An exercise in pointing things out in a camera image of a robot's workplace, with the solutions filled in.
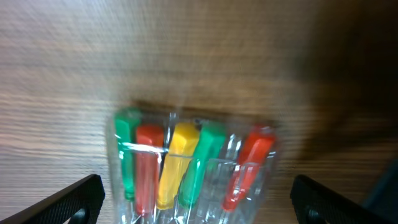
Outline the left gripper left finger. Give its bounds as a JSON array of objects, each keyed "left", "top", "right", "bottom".
[{"left": 1, "top": 174, "right": 105, "bottom": 224}]

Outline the clear screwdriver set case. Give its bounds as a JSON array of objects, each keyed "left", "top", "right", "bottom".
[{"left": 106, "top": 107, "right": 279, "bottom": 223}]

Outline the dark green open box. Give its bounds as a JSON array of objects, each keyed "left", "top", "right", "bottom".
[{"left": 363, "top": 159, "right": 398, "bottom": 223}]

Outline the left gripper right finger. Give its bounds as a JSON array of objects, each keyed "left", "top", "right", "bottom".
[{"left": 290, "top": 175, "right": 392, "bottom": 224}]

